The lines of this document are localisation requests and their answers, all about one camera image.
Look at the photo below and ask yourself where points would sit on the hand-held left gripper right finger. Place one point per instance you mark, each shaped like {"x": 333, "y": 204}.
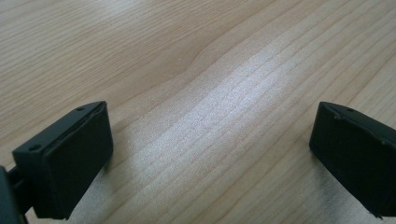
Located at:
{"x": 355, "y": 155}

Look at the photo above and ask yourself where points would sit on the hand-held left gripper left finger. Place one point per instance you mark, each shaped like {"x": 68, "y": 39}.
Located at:
{"x": 71, "y": 155}

